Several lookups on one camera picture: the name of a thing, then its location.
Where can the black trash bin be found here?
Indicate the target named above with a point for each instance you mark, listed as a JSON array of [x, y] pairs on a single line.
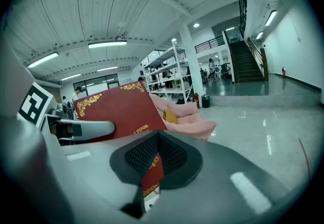
[[205, 101]]

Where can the black balcony railing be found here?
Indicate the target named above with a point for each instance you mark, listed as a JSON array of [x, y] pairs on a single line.
[[208, 44]]

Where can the white metal shelf rack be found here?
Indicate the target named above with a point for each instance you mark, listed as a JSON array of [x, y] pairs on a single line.
[[174, 76]]

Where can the ceiling tube light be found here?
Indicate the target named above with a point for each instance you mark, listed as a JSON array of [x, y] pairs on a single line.
[[71, 77], [107, 44], [107, 69], [43, 60], [259, 35], [270, 18]]

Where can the pink cushioned armchair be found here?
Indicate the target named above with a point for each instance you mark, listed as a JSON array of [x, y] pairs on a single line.
[[192, 122]]

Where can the dark framed window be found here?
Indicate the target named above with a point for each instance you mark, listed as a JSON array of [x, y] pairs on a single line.
[[98, 84]]

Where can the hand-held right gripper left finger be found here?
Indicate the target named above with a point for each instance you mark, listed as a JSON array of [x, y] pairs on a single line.
[[83, 167]]

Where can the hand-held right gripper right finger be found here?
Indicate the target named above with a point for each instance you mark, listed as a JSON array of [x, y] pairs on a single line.
[[215, 167]]

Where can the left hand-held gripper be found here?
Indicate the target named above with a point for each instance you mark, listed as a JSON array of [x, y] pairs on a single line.
[[33, 104]]

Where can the red book with gold ornaments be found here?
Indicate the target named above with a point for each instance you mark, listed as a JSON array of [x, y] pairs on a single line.
[[121, 109]]

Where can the yellow cushion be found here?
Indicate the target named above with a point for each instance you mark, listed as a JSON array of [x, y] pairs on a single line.
[[170, 117]]

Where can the dark staircase with railing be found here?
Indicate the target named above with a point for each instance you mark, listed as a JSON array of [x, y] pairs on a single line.
[[246, 63]]

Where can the black cart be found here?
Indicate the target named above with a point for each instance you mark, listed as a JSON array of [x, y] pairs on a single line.
[[225, 70]]

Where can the red fire extinguisher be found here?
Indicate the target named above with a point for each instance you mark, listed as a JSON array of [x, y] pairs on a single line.
[[283, 73], [197, 101]]

